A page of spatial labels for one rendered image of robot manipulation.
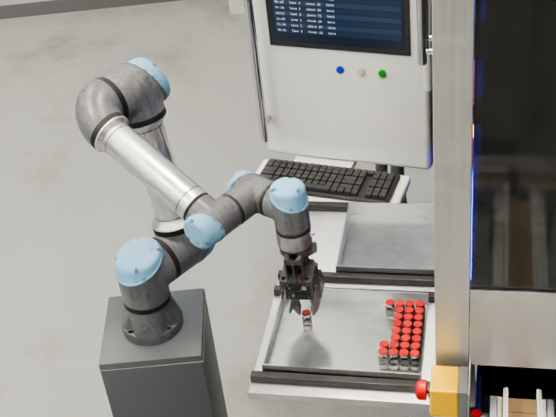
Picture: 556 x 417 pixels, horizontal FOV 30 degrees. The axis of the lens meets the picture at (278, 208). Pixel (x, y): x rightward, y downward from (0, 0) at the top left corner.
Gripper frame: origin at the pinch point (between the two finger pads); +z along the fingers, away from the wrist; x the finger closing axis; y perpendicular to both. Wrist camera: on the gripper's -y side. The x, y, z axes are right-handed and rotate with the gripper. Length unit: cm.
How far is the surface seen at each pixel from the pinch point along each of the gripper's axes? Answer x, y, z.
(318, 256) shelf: -1.2, -25.0, 5.6
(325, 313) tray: 3.3, -4.3, 5.4
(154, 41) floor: -139, -309, 91
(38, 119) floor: -176, -229, 90
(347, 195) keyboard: 1, -60, 12
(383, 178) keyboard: 11, -67, 11
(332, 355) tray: 6.6, 9.3, 5.5
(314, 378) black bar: 4.2, 18.3, 3.7
